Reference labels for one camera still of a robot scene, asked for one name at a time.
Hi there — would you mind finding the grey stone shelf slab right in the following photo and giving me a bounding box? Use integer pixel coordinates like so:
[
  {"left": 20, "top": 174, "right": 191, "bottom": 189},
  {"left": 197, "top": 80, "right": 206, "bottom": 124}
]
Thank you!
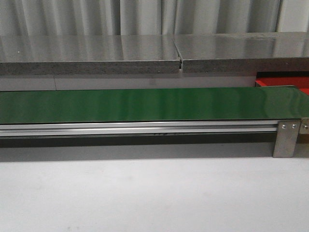
[{"left": 173, "top": 32, "right": 309, "bottom": 73}]

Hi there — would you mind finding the grey stone shelf slab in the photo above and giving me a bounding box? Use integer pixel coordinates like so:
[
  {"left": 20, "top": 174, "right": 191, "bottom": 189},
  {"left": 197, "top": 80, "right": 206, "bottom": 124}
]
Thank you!
[
  {"left": 173, "top": 32, "right": 309, "bottom": 73},
  {"left": 0, "top": 35, "right": 180, "bottom": 75}
]

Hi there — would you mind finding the green conveyor belt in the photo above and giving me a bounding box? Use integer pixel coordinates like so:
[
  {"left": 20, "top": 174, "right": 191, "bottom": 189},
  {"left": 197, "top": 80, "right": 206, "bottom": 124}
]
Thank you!
[{"left": 0, "top": 87, "right": 309, "bottom": 124}]

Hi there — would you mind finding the grey stone shelf slab left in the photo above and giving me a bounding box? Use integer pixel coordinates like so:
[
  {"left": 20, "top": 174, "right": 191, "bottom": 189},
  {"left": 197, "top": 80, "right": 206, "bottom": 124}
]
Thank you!
[{"left": 0, "top": 35, "right": 180, "bottom": 75}]

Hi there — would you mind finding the red plastic tray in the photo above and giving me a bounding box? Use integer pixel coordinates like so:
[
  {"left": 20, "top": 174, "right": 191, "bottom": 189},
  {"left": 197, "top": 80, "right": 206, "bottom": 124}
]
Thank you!
[{"left": 255, "top": 71, "right": 309, "bottom": 95}]

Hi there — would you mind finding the grey curtain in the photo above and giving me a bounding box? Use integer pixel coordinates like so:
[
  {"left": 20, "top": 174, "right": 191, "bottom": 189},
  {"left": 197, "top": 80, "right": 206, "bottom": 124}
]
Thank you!
[{"left": 0, "top": 0, "right": 309, "bottom": 36}]

